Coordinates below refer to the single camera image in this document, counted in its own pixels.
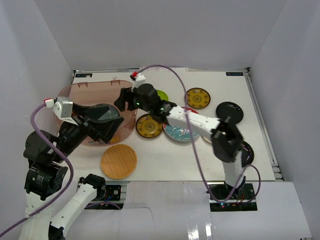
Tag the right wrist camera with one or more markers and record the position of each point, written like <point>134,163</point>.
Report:
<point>138,80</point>

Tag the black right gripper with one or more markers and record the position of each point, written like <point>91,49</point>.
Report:
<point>125,94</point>

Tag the pink translucent plastic bin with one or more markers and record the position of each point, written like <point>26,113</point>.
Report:
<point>103,92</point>

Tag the orange woven bamboo plate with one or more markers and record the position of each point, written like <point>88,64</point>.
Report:
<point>119,161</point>

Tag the yellow patterned plate near bin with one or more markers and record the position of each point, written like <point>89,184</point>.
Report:
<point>147,127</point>

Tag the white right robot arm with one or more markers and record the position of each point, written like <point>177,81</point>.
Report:
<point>225,137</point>

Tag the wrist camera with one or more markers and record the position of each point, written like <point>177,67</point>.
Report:
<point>62,108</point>
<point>138,80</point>

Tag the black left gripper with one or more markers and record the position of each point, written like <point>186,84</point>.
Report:
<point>88,124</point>

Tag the black plate near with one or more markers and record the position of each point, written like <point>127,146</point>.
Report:
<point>248,154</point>

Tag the red plate with teal flower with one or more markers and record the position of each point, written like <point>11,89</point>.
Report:
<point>179,134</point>

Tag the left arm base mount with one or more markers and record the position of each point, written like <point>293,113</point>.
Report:
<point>111,197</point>

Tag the blue-green glazed plate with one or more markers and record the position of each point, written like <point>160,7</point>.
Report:
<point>111,113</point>

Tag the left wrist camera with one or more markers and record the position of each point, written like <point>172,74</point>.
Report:
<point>62,108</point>

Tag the lime green plate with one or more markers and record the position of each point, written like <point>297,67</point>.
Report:
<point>162,95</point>

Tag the cream and black plate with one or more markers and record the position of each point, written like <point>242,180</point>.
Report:
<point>207,140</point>

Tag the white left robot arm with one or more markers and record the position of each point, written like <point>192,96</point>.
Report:
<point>43,185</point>

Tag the black plate far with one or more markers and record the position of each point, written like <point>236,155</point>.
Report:
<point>229,111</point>

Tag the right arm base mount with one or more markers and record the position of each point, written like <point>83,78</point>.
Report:
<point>243,201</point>

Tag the yellow patterned plate far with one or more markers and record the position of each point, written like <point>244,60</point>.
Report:
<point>198,98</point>

